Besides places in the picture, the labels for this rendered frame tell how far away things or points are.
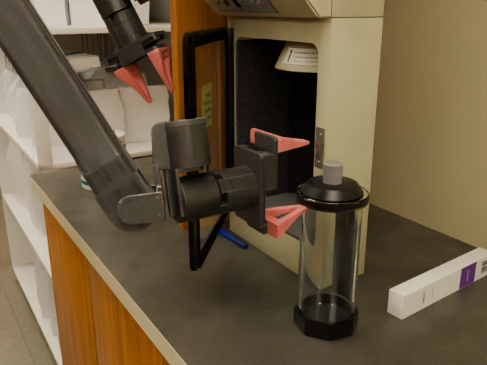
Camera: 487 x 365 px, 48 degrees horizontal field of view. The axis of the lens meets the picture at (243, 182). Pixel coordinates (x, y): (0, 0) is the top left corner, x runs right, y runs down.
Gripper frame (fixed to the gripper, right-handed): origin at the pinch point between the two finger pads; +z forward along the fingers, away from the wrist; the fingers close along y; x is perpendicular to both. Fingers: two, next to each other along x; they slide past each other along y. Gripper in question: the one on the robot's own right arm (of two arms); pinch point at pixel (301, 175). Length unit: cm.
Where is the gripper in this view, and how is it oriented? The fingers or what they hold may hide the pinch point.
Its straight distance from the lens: 77.4
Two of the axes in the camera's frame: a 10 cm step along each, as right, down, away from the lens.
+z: 8.5, -1.7, 5.0
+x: -5.3, -2.6, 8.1
